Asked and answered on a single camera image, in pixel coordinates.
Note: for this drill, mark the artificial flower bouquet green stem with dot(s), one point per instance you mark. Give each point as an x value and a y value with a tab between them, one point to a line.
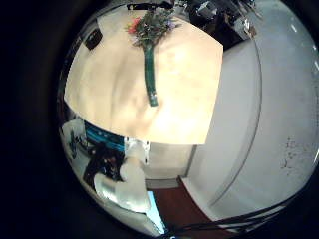
150	69

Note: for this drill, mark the blue lit panel under table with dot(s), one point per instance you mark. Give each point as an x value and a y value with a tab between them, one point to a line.
103	136

